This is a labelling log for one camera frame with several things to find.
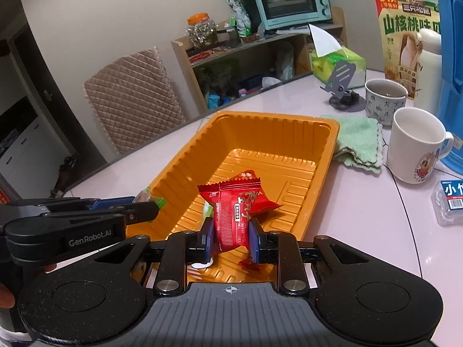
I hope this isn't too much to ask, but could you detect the white plastic bag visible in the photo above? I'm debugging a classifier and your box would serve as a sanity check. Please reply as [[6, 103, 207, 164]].
[[275, 49, 295, 80]]

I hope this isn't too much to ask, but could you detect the white cartoon mug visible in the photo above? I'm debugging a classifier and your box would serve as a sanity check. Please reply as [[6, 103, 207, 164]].
[[387, 106, 454, 185]]

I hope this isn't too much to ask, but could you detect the light green cloth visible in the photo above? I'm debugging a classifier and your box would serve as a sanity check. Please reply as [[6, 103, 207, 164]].
[[332, 116, 383, 175]]

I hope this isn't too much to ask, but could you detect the green tissue pack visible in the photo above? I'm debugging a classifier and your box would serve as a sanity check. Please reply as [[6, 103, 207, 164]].
[[308, 23, 367, 82]]

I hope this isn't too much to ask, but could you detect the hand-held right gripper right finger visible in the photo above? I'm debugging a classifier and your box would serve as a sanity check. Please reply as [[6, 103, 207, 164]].
[[248, 220, 377, 296]]

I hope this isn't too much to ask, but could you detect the large red snack packet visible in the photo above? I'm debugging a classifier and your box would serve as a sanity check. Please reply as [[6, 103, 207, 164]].
[[197, 178, 262, 270], [228, 169, 283, 215]]

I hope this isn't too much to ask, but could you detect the grey phone stand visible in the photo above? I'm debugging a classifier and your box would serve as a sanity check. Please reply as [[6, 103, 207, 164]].
[[320, 60, 365, 111]]

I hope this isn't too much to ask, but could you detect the green snack bag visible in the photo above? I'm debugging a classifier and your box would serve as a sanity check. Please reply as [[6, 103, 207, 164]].
[[226, 0, 252, 37]]

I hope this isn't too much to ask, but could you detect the beige quilted chair back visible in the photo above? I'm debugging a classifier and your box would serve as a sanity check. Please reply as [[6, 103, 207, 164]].
[[82, 46, 187, 154]]

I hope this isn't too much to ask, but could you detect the clear jar orange lid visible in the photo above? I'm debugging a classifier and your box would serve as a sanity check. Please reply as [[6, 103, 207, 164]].
[[186, 12, 218, 47]]

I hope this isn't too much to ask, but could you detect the person's left hand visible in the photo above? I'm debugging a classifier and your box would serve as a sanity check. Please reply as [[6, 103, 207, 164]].
[[0, 280, 16, 310]]

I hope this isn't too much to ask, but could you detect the white drawer cabinet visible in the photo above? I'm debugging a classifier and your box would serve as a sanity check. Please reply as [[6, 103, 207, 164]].
[[0, 94, 71, 189]]

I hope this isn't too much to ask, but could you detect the clear plastic box blue label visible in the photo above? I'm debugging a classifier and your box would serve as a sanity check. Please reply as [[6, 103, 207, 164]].
[[430, 179, 463, 228]]

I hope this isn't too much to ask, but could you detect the white bottle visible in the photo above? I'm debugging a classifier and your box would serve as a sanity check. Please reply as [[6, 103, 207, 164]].
[[412, 28, 442, 108]]

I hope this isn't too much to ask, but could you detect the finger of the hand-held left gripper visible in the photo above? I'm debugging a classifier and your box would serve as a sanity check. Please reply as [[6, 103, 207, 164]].
[[43, 201, 160, 225], [43, 196, 137, 212]]

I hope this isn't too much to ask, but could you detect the orange plastic tray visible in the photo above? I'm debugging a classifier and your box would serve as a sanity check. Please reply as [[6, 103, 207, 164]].
[[135, 111, 341, 284]]

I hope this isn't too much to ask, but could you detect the blue thermos jug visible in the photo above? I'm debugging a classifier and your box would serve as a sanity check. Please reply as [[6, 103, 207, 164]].
[[436, 0, 463, 174]]

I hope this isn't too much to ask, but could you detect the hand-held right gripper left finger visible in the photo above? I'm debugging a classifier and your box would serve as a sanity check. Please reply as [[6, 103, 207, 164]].
[[92, 217, 218, 296]]

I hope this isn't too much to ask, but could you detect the patterned grey mug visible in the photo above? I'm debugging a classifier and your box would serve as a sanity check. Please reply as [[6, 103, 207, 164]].
[[363, 78, 409, 126]]

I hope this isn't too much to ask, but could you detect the wooden shelf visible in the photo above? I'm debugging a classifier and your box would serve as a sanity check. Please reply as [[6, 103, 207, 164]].
[[171, 6, 348, 114]]

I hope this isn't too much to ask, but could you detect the yellow green snack box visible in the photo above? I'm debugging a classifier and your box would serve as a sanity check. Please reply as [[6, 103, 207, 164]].
[[374, 0, 442, 84]]

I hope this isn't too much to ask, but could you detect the teal toaster oven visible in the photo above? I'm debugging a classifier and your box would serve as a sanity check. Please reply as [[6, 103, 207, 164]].
[[232, 0, 332, 31]]

